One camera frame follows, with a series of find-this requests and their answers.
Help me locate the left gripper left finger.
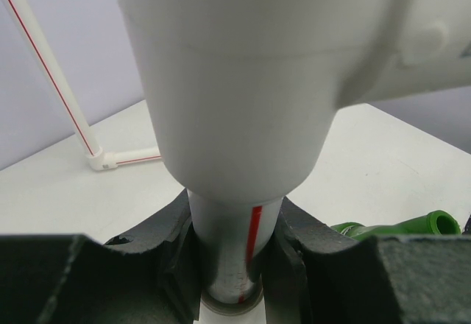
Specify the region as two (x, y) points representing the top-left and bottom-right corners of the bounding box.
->
(1, 192), (201, 323)

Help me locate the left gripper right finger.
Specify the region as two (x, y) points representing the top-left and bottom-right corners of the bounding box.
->
(263, 199), (470, 323)

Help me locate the white pipe assembly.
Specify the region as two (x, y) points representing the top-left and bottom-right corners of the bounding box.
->
(0, 0), (471, 324)

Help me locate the green plastic faucet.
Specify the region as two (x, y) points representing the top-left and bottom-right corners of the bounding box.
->
(330, 210), (461, 241)

